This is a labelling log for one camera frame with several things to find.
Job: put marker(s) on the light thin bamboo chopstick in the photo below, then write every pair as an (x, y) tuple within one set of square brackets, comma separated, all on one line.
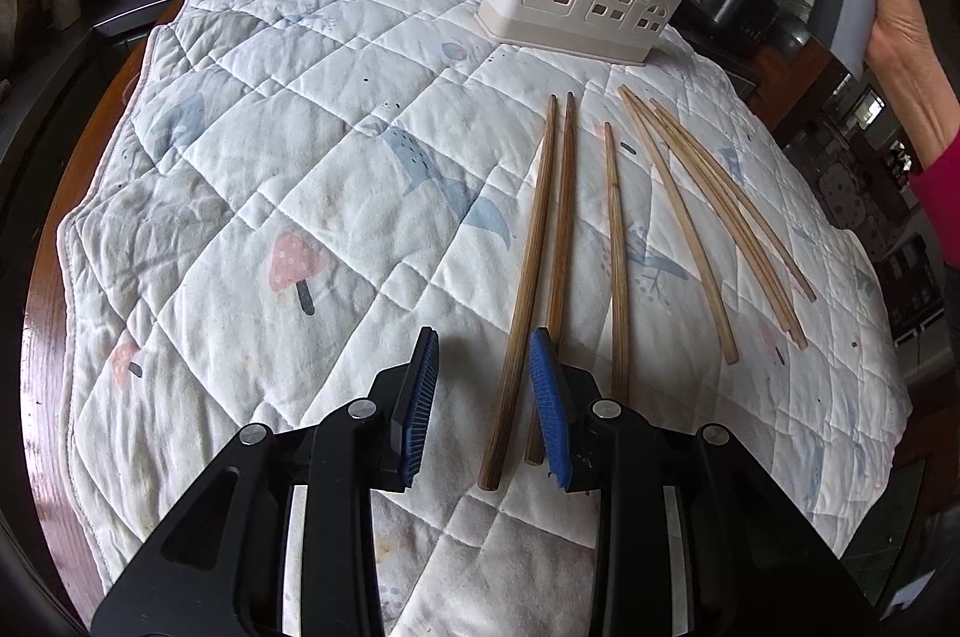
[(721, 218), (679, 218), (742, 196), (750, 232)]

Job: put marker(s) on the black rice cooker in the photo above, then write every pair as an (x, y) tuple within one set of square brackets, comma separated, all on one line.
[(724, 3)]

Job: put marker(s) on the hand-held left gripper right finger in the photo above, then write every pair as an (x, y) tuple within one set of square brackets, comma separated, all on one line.
[(551, 416)]

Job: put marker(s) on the person's right forearm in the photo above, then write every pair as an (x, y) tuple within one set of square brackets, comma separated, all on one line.
[(941, 194)]

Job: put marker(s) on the person's right hand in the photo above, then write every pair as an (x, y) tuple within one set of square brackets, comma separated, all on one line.
[(907, 44)]

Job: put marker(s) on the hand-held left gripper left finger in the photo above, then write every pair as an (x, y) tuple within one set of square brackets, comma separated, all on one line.
[(418, 404)]

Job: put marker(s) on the dark brown wooden chopstick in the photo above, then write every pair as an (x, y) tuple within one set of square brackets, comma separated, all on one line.
[(522, 284), (562, 217), (616, 262)]

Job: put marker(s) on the white quilted printed blanket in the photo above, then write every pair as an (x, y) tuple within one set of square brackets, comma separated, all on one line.
[(300, 157)]

